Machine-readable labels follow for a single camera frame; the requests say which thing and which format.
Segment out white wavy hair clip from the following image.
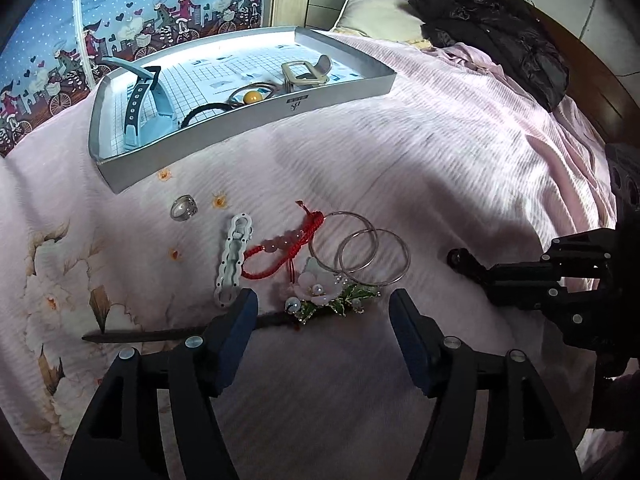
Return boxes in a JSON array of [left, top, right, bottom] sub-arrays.
[[214, 212, 253, 309]]

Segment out silver hoop bangles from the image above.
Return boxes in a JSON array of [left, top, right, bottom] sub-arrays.
[[308, 210, 412, 288]]

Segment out dark flower hair stick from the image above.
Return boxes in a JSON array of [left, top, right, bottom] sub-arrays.
[[81, 257, 381, 344]]

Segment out red cord bead bracelet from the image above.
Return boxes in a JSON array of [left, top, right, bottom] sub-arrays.
[[240, 199, 327, 288]]

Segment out light blue kids watch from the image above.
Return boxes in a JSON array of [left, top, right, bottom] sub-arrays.
[[104, 58, 177, 151]]

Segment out black hair tie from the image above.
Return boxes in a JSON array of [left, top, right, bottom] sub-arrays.
[[179, 102, 237, 130]]

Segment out yellow bead hair tie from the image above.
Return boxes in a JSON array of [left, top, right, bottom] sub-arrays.
[[226, 80, 281, 108]]

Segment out pink floral bed sheet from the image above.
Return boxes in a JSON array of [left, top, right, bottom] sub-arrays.
[[1, 36, 615, 479]]

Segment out black clothes pile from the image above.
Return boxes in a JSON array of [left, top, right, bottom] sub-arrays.
[[407, 0, 570, 112]]

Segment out white pillow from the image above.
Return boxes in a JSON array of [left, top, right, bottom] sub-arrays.
[[331, 0, 423, 42]]

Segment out grey shallow tray box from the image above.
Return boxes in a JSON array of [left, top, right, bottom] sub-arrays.
[[88, 27, 396, 193]]

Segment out grey nightstand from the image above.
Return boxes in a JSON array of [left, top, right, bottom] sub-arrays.
[[304, 0, 346, 30]]

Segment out blue fabric wardrobe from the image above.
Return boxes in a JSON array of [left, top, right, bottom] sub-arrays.
[[1, 0, 265, 156]]

